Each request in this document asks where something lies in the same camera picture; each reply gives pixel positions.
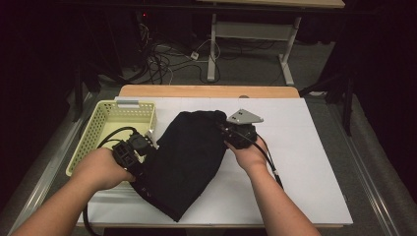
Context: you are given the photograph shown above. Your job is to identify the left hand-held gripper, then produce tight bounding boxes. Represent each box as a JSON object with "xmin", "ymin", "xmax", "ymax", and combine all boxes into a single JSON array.
[{"xmin": 111, "ymin": 129, "xmax": 160, "ymax": 176}]

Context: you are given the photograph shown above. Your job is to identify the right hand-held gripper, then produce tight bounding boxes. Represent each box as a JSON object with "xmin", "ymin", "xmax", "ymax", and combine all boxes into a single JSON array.
[{"xmin": 222, "ymin": 108, "xmax": 265, "ymax": 150}]

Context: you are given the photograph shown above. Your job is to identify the pale yellow plastic basket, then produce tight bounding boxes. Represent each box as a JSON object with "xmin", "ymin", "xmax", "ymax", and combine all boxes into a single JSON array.
[{"xmin": 65, "ymin": 99, "xmax": 157, "ymax": 178}]

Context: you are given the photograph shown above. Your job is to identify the black sleeveless vest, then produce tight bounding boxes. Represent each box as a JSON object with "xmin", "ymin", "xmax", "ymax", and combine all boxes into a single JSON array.
[{"xmin": 130, "ymin": 110, "xmax": 230, "ymax": 223}]

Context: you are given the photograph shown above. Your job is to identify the person's right hand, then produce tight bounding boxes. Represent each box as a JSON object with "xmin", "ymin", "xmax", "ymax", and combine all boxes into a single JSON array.
[{"xmin": 225, "ymin": 136, "xmax": 269, "ymax": 175}]

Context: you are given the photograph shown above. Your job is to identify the person's left hand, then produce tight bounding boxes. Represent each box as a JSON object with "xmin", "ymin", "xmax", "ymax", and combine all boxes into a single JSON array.
[{"xmin": 70, "ymin": 147, "xmax": 136, "ymax": 192}]

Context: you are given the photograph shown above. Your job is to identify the white table cover sheet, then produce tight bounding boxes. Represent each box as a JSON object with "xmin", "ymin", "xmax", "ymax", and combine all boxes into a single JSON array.
[{"xmin": 75, "ymin": 96, "xmax": 354, "ymax": 227}]

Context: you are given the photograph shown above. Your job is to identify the black metal stand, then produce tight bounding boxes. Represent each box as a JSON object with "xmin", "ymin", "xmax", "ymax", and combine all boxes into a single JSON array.
[
  {"xmin": 72, "ymin": 60, "xmax": 102, "ymax": 123},
  {"xmin": 299, "ymin": 70, "xmax": 358, "ymax": 138}
]

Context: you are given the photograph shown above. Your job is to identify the white-framed desk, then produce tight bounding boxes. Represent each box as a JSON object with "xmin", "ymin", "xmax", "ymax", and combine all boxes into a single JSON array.
[{"xmin": 196, "ymin": 0, "xmax": 346, "ymax": 87}]

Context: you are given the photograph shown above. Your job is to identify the left hand-held gripper cable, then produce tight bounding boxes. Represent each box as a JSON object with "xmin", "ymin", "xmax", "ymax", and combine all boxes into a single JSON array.
[{"xmin": 82, "ymin": 126, "xmax": 139, "ymax": 236}]

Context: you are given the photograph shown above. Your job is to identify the hand-held gripper cable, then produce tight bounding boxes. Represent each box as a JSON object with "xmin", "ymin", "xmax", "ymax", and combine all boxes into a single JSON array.
[
  {"xmin": 82, "ymin": 126, "xmax": 139, "ymax": 236},
  {"xmin": 229, "ymin": 129, "xmax": 285, "ymax": 191}
]

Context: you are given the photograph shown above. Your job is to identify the right hand-held gripper cable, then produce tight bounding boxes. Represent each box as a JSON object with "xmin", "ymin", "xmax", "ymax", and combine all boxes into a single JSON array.
[{"xmin": 229, "ymin": 129, "xmax": 285, "ymax": 191}]

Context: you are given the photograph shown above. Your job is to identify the metal floor rail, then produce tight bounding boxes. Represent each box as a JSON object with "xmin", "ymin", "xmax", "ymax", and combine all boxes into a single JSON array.
[
  {"xmin": 328, "ymin": 97, "xmax": 401, "ymax": 236},
  {"xmin": 6, "ymin": 92, "xmax": 96, "ymax": 236}
]

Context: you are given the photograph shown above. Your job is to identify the tangle of floor cables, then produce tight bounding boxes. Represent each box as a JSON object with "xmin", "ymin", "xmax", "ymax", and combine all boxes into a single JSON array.
[{"xmin": 136, "ymin": 23, "xmax": 221, "ymax": 85}]

